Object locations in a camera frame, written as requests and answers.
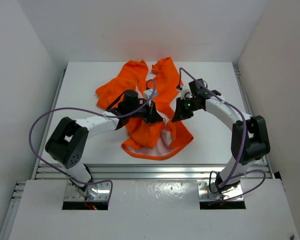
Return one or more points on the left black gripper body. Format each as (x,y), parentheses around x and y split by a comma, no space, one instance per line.
(146,113)

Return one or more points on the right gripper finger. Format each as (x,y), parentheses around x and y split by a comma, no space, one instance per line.
(180,116)
(179,105)

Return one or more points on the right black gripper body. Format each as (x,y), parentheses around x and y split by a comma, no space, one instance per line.
(189,106)

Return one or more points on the orange jacket with pink lining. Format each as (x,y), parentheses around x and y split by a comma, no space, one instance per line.
(152,134)

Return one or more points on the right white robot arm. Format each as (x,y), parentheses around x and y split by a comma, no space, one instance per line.
(249,134)

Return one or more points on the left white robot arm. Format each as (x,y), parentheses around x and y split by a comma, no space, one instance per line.
(67,142)

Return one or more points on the white front cover panel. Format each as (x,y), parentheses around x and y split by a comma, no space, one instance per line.
(153,210)

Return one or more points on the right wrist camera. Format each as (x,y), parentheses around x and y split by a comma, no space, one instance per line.
(184,91)

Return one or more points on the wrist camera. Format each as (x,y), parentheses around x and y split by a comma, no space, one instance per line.
(150,94)
(184,91)

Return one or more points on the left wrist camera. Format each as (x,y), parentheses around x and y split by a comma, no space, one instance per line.
(150,94)

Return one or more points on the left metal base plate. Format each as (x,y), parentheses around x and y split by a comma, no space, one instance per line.
(93,193)

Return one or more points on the metal base plate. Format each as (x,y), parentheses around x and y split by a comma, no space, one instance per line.
(93,193)
(233,194)

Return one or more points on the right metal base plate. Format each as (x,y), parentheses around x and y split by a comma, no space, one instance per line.
(233,194)

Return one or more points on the aluminium rail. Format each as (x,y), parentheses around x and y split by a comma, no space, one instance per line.
(151,171)

